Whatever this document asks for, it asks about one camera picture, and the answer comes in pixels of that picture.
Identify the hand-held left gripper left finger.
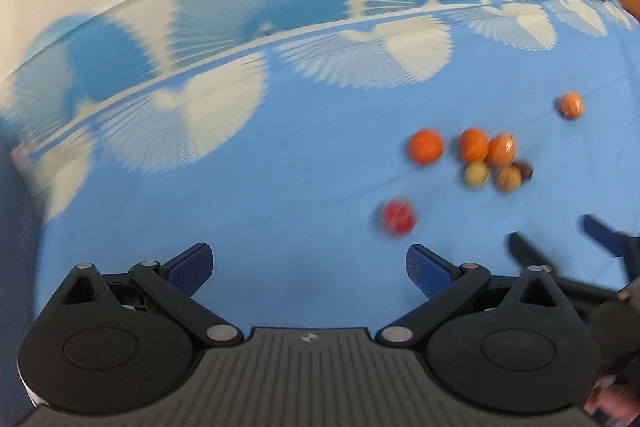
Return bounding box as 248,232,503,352
60,243,245,349

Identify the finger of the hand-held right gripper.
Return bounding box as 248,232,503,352
580,213,632,259
506,232,621,300

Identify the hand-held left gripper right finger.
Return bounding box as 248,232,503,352
375,243,576,349

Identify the red plastic-wrapped fruit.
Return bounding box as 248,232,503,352
379,198,418,237

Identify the yellow-green round fruit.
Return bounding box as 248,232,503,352
463,161,492,191
495,165,525,194

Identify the plain orange mandarin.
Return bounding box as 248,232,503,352
407,128,446,166
457,127,491,162

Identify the person's right hand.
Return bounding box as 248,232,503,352
584,374,640,426

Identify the blue fan-print bed sheet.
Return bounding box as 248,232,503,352
0,0,640,338

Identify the small plastic-wrapped orange mandarin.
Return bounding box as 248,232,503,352
556,90,586,121

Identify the blue denim cushion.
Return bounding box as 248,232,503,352
0,134,43,413

